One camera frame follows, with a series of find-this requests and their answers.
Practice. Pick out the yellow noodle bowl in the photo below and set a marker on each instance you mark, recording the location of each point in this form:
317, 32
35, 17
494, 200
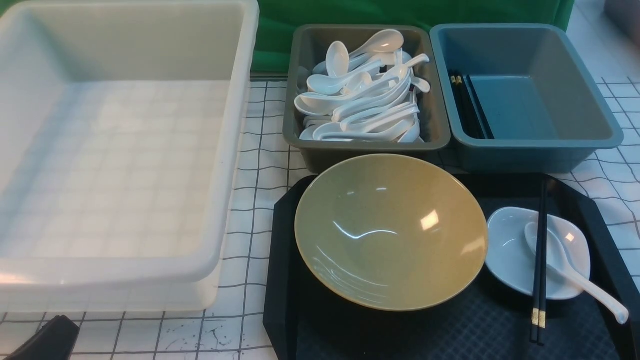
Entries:
391, 232

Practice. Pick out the large white plastic tub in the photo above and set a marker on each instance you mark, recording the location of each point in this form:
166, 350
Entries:
121, 123

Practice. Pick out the pile of white spoons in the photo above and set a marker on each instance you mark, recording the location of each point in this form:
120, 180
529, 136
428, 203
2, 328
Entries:
369, 94

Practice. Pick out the grey plastic spoon bin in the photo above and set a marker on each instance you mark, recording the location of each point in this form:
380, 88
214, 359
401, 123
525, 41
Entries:
309, 47

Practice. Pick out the white ceramic soup spoon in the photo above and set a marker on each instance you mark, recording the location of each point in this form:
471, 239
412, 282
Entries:
558, 260

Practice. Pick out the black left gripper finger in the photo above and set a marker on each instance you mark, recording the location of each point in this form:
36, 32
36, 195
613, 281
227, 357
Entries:
55, 341

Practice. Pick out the small white sauce dish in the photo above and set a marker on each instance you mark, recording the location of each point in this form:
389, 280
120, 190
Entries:
511, 260

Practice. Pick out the black chopstick gold band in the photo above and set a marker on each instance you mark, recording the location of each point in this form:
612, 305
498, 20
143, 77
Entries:
531, 238

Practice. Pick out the blue plastic chopstick bin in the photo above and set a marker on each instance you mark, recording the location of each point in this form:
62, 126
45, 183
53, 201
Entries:
544, 108

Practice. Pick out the black chopsticks bundle in bin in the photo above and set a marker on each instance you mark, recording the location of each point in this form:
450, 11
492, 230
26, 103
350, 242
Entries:
473, 119

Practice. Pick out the black plastic serving tray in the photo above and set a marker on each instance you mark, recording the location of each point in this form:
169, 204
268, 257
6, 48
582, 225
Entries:
306, 321

